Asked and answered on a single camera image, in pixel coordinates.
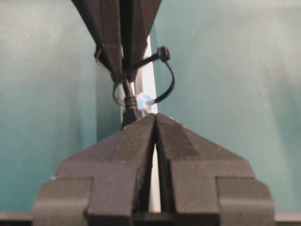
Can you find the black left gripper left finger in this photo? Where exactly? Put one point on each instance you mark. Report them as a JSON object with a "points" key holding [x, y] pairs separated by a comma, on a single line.
{"points": [[102, 185]]}

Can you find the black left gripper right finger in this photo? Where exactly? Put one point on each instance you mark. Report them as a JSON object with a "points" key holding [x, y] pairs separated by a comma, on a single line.
{"points": [[204, 184]]}

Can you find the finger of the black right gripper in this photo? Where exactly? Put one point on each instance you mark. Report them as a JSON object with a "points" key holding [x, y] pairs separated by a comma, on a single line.
{"points": [[136, 20], [102, 19]]}

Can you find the black zip tie loop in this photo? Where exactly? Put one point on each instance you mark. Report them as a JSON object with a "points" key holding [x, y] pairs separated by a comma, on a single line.
{"points": [[147, 78]]}

